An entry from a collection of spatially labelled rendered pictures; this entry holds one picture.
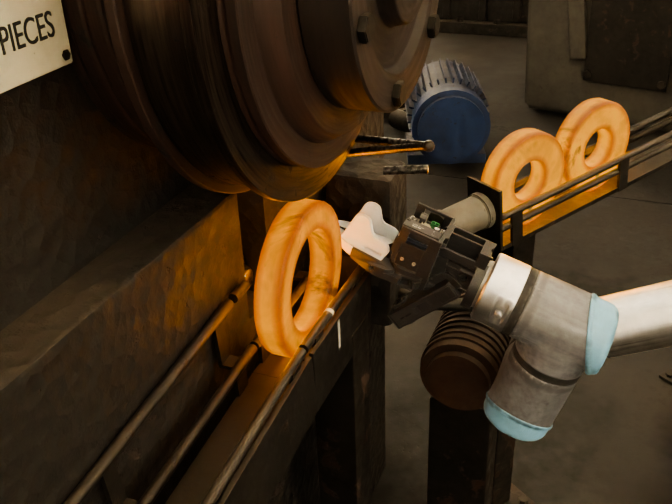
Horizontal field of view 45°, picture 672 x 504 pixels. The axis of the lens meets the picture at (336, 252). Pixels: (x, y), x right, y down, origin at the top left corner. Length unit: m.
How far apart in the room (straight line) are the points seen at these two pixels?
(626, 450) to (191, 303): 1.25
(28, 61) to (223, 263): 0.33
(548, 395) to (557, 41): 2.70
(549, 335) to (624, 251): 1.67
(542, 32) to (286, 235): 2.85
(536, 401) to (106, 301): 0.56
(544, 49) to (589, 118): 2.28
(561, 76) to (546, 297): 2.71
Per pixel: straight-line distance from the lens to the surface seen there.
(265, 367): 0.97
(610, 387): 2.06
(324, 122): 0.75
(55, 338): 0.69
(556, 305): 0.99
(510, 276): 0.99
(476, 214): 1.25
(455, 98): 2.95
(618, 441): 1.91
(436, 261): 1.01
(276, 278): 0.86
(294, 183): 0.79
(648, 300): 1.14
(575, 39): 3.56
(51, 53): 0.69
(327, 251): 0.99
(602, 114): 1.40
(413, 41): 0.85
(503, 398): 1.07
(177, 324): 0.83
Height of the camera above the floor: 1.24
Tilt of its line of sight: 29 degrees down
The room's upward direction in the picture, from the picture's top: 2 degrees counter-clockwise
